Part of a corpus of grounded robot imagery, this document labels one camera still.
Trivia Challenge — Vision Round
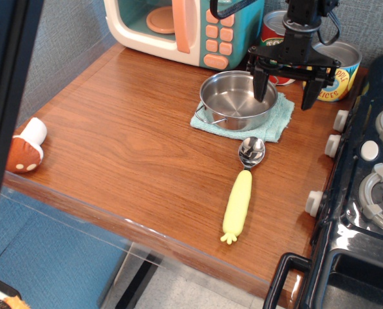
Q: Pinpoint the light blue folded cloth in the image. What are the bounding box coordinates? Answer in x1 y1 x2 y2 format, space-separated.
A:
190 92 295 143

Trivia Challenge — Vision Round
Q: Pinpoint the tomato sauce can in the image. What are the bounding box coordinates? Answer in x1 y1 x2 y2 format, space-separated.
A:
260 10 295 86

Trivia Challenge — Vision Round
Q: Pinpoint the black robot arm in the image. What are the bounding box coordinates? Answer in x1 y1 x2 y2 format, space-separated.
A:
247 1 341 110

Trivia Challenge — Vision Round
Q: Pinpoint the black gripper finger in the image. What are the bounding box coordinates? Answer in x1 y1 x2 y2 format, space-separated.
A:
253 67 269 102
301 79 324 111

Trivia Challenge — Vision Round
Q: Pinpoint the pineapple slices can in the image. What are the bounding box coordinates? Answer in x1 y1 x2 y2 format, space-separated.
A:
313 41 362 102

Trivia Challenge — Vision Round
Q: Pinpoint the stainless steel pot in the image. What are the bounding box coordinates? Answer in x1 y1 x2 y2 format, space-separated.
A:
194 70 278 131

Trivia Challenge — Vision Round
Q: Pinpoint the orange black object corner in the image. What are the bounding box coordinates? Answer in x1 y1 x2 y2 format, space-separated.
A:
0 281 30 309

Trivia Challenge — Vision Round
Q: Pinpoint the black braided cable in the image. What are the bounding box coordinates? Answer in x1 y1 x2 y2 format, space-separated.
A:
209 0 266 20

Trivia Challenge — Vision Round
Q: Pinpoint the spoon with yellow handle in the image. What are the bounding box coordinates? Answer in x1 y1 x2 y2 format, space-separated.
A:
220 136 266 245

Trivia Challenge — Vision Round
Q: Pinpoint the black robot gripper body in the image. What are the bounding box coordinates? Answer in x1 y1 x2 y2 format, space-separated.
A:
247 30 340 86

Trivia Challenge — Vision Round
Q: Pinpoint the black toy stove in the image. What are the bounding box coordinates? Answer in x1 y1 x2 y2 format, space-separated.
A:
264 55 383 308

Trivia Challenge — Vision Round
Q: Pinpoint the toy microwave oven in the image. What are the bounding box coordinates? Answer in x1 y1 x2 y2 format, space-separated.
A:
104 1 264 71

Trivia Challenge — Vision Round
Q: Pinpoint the brown plush mushroom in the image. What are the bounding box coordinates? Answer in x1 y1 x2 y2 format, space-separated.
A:
5 117 48 174

